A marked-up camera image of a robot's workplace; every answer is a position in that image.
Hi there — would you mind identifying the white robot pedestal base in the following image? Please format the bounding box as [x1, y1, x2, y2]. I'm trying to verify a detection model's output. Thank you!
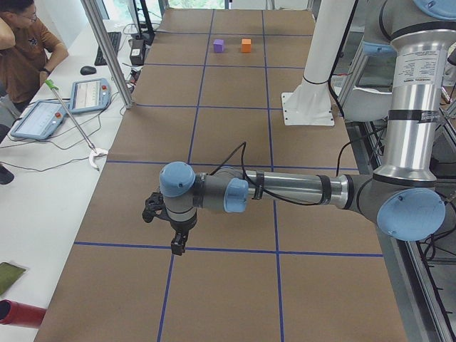
[281, 0, 357, 127]

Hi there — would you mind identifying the teach pendant near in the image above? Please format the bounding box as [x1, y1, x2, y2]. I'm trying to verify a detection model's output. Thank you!
[11, 100, 66, 140]

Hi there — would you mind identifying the black keyboard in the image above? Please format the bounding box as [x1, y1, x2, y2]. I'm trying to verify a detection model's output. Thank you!
[94, 31, 123, 67]

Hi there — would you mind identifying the orange foam block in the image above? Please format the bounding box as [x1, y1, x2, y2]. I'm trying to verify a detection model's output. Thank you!
[241, 38, 252, 53]

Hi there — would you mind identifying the seated person brown shirt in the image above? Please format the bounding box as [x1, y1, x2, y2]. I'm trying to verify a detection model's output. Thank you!
[1, 0, 68, 111]

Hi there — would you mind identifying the purple foam block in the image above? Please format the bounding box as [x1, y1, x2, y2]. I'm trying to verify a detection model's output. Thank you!
[213, 38, 224, 53]

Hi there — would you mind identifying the black computer mouse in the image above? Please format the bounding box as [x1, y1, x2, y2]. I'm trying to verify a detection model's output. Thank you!
[80, 66, 97, 76]

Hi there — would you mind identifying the teach pendant far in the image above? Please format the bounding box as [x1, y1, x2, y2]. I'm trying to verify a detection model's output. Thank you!
[69, 78, 111, 114]

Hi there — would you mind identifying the black power adapter box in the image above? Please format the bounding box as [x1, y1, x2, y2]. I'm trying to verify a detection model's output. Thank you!
[130, 39, 146, 66]

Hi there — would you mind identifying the reacher grabber stick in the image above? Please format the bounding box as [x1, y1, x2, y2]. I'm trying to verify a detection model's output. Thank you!
[44, 79, 108, 171]

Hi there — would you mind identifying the red cylinder tube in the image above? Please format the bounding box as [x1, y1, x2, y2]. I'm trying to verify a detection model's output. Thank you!
[1, 300, 46, 328]

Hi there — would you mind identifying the aluminium frame post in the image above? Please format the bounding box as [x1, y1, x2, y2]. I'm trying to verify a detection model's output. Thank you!
[81, 0, 133, 110]

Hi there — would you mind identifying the green bean bag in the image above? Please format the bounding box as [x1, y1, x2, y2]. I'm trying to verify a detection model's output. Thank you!
[0, 262, 26, 295]

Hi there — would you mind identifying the teach pendant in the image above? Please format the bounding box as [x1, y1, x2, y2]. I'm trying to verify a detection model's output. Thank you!
[11, 100, 66, 140]
[69, 78, 111, 114]

